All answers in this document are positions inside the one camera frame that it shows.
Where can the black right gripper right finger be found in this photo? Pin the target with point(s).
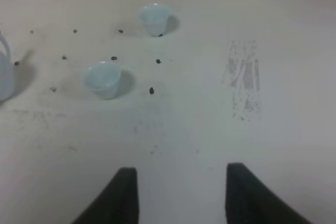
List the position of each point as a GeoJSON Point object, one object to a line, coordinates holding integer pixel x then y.
{"type": "Point", "coordinates": [248, 200]}

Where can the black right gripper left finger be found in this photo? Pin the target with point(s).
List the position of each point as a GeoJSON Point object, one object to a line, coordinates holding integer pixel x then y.
{"type": "Point", "coordinates": [117, 203]}

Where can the pale blue porcelain teapot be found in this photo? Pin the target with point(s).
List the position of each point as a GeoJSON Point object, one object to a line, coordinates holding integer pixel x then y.
{"type": "Point", "coordinates": [8, 82]}

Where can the near pale blue teacup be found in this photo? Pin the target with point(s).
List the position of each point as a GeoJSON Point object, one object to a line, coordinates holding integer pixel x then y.
{"type": "Point", "coordinates": [102, 79]}

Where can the pale blue teacup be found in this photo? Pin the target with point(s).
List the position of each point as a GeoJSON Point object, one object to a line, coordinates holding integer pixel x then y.
{"type": "Point", "coordinates": [102, 79]}
{"type": "Point", "coordinates": [154, 18]}

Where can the far pale blue teacup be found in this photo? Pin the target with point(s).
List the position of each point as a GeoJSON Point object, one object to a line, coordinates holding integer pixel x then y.
{"type": "Point", "coordinates": [154, 18]}

